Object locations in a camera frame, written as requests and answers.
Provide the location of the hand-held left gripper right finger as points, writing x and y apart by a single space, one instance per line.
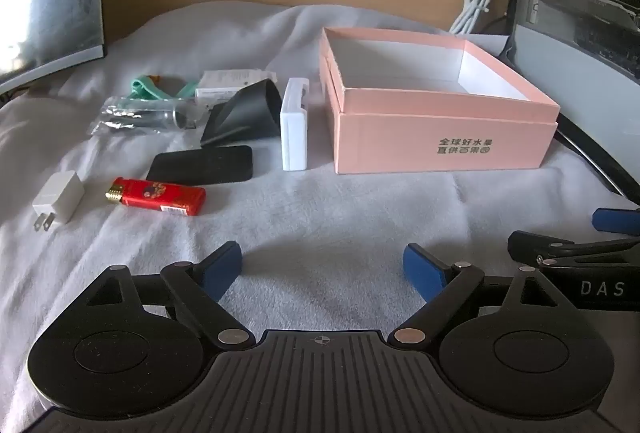
421 270

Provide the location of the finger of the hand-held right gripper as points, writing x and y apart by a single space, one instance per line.
615 220
565 249

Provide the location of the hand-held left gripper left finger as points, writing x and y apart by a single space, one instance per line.
224 269

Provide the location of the pink cardboard box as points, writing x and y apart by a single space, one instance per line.
440 138

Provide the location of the white plastic case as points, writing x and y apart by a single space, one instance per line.
294 133

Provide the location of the clear plastic bag with tube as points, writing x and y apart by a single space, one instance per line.
135 115

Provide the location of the red lighter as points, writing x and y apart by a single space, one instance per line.
160 195

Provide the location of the white blanket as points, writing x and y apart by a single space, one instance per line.
310 218

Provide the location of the flat black pad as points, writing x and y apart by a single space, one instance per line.
200 164

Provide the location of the curled black sheet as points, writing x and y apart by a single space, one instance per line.
245 110

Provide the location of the white paper packet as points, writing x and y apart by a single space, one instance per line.
217 94

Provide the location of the white charger plug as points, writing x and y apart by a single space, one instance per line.
57 198

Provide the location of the white small box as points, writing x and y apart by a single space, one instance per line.
235 77

